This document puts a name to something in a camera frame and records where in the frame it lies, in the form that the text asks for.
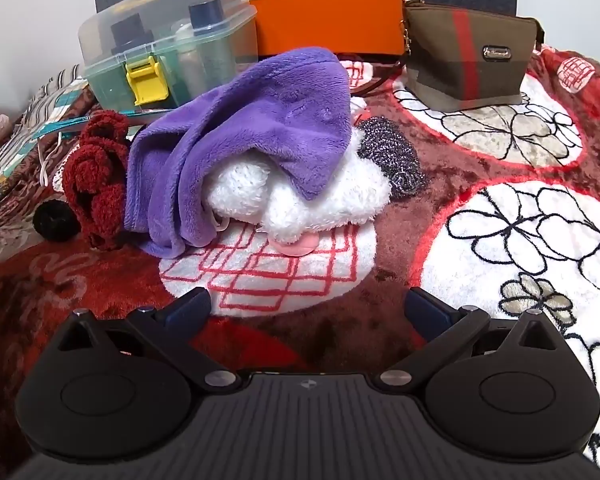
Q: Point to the blue capped bottle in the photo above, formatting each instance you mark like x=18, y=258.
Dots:
x=211, y=35

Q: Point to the orange cardboard box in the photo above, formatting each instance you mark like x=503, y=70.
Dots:
x=325, y=25

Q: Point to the clear plastic storage box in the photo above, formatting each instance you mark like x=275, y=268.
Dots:
x=130, y=7

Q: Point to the purple fleece towel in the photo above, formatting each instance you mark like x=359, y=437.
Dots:
x=260, y=110

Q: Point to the black fluffy scrunchie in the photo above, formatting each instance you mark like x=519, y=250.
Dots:
x=55, y=221

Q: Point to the striped cloth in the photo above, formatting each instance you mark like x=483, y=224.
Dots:
x=40, y=105

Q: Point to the dark red knitted scarf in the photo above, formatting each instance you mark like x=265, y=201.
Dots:
x=92, y=175

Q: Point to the black capped bottle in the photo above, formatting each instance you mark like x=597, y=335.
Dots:
x=131, y=35

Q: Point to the red floral printed blanket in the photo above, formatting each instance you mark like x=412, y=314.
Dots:
x=505, y=220

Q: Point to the white plush toy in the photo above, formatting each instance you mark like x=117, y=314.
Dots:
x=345, y=195

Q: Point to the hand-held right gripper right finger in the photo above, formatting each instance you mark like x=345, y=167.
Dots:
x=425, y=311

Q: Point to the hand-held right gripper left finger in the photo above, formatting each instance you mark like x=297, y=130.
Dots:
x=191, y=306

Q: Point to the brown striped pouch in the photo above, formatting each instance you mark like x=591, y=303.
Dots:
x=460, y=60

